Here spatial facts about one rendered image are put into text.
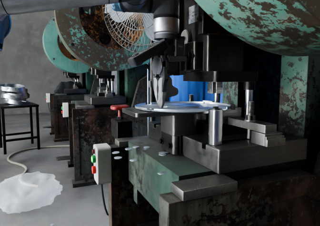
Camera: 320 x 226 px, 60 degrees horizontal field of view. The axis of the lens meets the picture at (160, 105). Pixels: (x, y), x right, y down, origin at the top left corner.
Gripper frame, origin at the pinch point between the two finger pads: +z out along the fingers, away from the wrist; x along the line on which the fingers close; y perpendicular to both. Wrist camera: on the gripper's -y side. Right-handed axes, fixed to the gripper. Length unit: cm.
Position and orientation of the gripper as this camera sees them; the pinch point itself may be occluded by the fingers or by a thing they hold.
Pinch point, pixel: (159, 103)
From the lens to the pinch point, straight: 82.0
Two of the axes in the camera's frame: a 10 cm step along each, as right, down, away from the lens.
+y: 9.1, -0.3, 4.1
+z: -0.1, 10.0, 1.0
